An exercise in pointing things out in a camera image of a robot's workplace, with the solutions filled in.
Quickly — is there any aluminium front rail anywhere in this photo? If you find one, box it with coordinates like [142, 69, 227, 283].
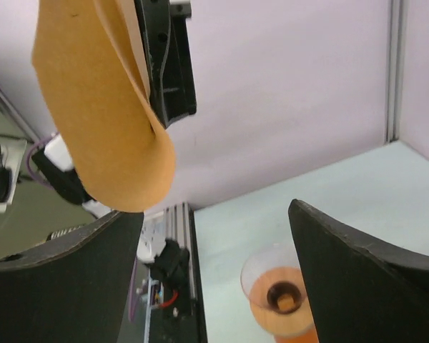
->
[137, 202, 197, 265]

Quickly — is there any glass flask with orange liquid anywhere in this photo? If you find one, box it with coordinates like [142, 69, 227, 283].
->
[274, 327, 319, 343]

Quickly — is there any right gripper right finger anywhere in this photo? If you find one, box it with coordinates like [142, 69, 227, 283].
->
[288, 199, 429, 343]

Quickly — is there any left aluminium frame post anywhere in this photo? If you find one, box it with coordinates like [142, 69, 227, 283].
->
[385, 0, 408, 144]

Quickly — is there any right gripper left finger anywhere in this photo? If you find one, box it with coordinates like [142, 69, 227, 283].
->
[0, 212, 144, 342]

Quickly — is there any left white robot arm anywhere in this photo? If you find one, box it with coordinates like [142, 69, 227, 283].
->
[32, 1, 197, 213]

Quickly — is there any brown paper coffee filter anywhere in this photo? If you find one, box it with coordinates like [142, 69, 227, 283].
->
[32, 1, 176, 212]

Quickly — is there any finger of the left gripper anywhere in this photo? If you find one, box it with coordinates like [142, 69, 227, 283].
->
[134, 0, 197, 128]

